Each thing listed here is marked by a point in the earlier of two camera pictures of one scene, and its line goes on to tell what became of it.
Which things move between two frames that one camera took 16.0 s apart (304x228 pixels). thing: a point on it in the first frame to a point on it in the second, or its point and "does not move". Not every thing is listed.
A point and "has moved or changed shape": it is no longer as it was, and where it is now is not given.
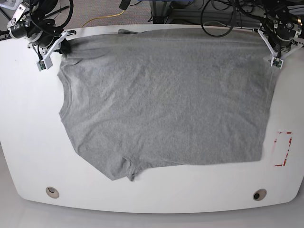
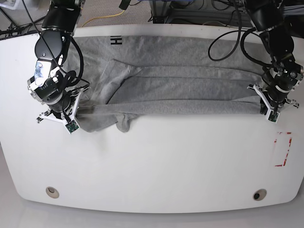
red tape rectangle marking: [290, 140] does not move
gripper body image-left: [48, 40] to [68, 114]
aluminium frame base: [163, 13] does not move
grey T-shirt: [140, 100] has moved or changed shape
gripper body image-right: [278, 54] to [268, 105]
